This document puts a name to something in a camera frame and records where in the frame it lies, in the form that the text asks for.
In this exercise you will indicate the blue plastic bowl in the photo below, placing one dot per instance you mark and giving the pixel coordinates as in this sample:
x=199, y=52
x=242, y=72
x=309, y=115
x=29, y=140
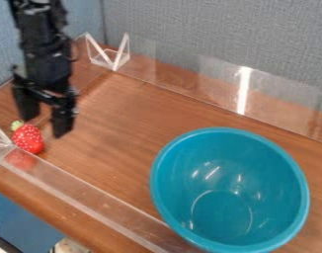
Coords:
x=230, y=191

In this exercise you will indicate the red toy strawberry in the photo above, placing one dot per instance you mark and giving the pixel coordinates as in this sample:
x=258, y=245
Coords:
x=27, y=137

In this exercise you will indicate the clear acrylic back barrier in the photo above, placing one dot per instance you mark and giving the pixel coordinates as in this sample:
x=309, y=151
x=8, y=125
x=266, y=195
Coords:
x=267, y=98

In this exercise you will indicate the clear acrylic barrier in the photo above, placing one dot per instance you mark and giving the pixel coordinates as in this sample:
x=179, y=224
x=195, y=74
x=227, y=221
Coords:
x=267, y=98
x=88, y=200

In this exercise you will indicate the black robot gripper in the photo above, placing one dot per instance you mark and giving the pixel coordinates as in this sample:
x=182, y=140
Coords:
x=41, y=82

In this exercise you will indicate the clear acrylic front barrier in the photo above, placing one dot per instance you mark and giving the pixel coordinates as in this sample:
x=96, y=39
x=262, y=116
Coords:
x=88, y=200

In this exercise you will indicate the clear acrylic corner bracket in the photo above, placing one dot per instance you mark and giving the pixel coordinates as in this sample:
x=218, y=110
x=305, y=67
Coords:
x=106, y=57

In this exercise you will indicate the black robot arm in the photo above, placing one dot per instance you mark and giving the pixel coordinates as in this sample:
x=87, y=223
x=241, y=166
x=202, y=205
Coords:
x=40, y=20

